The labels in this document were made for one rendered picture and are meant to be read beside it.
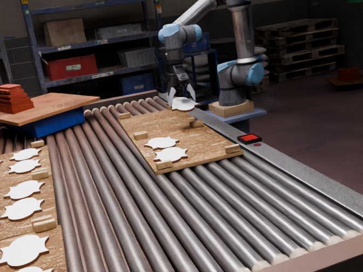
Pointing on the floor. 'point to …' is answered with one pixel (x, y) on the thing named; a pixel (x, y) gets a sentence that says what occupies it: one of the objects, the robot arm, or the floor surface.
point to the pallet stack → (298, 47)
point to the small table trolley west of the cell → (193, 73)
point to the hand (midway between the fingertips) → (182, 103)
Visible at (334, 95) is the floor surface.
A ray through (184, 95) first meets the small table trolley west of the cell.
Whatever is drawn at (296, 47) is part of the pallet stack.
